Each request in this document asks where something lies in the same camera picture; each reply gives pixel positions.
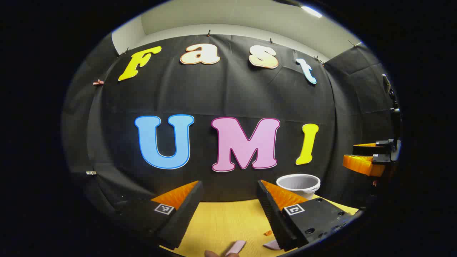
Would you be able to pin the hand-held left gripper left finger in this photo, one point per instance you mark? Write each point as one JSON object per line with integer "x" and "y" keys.
{"x": 185, "y": 210}

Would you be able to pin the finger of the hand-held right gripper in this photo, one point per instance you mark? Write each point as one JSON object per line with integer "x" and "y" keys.
{"x": 360, "y": 165}
{"x": 367, "y": 150}

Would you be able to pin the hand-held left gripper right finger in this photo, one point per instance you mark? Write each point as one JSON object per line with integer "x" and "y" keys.
{"x": 271, "y": 214}

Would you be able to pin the white ribbed garbage bin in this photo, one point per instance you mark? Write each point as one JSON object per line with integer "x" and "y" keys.
{"x": 298, "y": 184}

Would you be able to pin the small pale pink broom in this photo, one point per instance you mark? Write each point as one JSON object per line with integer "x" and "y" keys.
{"x": 235, "y": 247}

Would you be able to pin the yellow wooden desktop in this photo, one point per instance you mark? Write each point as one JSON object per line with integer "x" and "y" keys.
{"x": 221, "y": 221}

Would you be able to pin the ceiling light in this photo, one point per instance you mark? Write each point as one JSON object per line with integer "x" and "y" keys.
{"x": 310, "y": 11}

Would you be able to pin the small red cloth clip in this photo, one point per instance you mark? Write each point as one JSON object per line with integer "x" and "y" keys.
{"x": 98, "y": 82}

